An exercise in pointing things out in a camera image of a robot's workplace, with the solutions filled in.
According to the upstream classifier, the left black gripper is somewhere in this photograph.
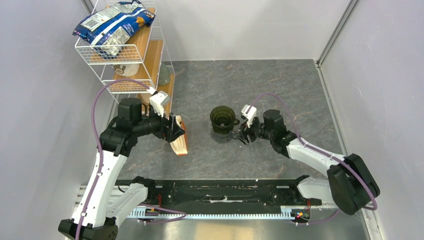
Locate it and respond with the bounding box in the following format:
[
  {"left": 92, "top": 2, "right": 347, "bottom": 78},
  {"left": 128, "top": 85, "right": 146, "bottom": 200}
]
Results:
[{"left": 133, "top": 103, "right": 185, "bottom": 143}]

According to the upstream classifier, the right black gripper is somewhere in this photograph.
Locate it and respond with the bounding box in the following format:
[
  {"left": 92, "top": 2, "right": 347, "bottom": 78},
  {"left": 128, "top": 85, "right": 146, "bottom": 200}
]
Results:
[{"left": 233, "top": 114, "right": 274, "bottom": 146}]

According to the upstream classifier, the dark green coffee dripper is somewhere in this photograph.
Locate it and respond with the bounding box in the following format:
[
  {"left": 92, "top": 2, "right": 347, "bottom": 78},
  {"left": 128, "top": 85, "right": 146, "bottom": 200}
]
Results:
[{"left": 209, "top": 105, "right": 240, "bottom": 135}]

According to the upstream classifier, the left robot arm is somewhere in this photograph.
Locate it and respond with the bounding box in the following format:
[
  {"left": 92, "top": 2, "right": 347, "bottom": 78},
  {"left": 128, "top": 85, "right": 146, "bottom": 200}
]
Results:
[{"left": 58, "top": 97, "right": 185, "bottom": 240}]

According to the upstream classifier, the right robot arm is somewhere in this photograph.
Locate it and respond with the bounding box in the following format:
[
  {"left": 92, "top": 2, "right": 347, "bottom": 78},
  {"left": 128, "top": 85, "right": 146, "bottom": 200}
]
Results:
[{"left": 237, "top": 105, "right": 381, "bottom": 215}]

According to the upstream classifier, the clear glass coffee server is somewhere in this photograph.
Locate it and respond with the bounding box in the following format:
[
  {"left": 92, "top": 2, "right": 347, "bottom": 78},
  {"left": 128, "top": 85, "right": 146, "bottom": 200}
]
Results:
[{"left": 210, "top": 130, "right": 240, "bottom": 144}]

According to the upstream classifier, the grey green cone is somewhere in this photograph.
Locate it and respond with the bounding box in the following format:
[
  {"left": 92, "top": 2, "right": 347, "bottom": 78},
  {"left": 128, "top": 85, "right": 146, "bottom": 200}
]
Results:
[{"left": 157, "top": 63, "right": 171, "bottom": 86}]

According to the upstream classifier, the blue snack bag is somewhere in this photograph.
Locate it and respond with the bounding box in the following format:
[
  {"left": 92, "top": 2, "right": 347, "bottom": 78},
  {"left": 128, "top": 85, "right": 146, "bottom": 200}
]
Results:
[{"left": 72, "top": 0, "right": 156, "bottom": 59}]

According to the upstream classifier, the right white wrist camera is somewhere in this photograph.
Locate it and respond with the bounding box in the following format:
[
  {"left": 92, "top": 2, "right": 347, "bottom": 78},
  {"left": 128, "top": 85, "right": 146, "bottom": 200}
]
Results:
[{"left": 241, "top": 104, "right": 257, "bottom": 128}]

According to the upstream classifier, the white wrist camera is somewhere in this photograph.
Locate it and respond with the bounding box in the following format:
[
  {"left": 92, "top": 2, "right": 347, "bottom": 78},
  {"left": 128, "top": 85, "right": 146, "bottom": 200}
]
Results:
[
  {"left": 147, "top": 87, "right": 171, "bottom": 117},
  {"left": 241, "top": 104, "right": 257, "bottom": 128}
]

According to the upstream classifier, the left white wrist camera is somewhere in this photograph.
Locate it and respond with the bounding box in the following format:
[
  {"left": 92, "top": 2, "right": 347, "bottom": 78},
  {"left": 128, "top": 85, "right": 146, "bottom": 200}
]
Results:
[{"left": 147, "top": 87, "right": 171, "bottom": 117}]

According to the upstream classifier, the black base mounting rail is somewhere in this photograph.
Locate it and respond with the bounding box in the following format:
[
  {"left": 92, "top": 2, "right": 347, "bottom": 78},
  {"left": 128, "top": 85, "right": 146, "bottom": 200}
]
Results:
[{"left": 115, "top": 178, "right": 332, "bottom": 216}]

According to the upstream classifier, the white wire wooden shelf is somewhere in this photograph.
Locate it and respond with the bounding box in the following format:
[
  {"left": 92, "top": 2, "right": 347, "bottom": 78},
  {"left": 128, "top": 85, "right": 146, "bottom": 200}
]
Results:
[{"left": 75, "top": 0, "right": 175, "bottom": 105}]

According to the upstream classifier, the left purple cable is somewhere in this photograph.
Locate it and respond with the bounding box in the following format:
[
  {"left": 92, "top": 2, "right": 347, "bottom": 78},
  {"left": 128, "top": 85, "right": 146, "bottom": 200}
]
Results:
[{"left": 74, "top": 78, "right": 188, "bottom": 240}]

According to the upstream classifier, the white cable duct strip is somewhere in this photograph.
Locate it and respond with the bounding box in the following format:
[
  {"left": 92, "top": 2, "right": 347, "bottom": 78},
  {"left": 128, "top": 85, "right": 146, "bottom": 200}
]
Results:
[{"left": 127, "top": 205, "right": 311, "bottom": 222}]

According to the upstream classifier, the aluminium corner frame post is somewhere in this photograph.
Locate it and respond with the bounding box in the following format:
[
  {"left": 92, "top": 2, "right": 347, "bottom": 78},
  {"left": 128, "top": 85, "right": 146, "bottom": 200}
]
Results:
[{"left": 315, "top": 0, "right": 360, "bottom": 68}]

